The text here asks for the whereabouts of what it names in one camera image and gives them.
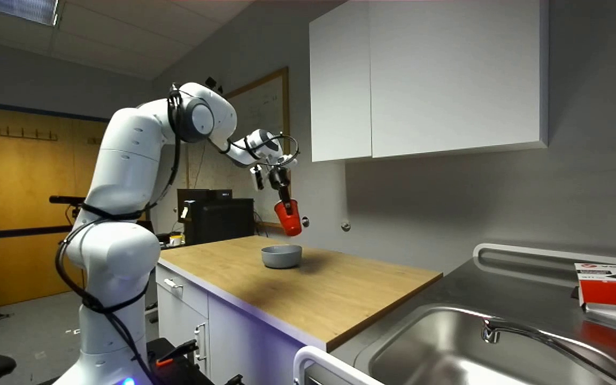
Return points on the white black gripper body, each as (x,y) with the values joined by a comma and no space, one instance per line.
(270,159)

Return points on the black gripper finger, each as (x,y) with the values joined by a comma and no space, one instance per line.
(282,183)

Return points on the red cup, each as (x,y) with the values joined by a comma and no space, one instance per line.
(290,217)

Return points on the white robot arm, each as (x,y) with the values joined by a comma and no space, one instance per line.
(115,248)

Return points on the grey bowl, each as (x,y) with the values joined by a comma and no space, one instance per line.
(282,257)

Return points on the black printer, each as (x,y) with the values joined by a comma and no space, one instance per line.
(215,214)

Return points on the framed whiteboard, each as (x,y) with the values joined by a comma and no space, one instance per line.
(264,104)

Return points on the white base cabinet drawers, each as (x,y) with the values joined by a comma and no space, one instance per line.
(229,338)

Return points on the stainless steel sink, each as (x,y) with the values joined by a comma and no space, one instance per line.
(442,345)

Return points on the wooden door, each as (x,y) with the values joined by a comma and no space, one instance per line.
(42,155)

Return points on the chrome faucet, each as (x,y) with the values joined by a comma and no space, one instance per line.
(571,350)

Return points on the red white box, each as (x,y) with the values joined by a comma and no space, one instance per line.
(596,283)

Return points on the white wall cabinet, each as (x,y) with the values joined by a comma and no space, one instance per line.
(395,77)

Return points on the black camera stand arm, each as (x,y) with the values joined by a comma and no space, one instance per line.
(24,232)

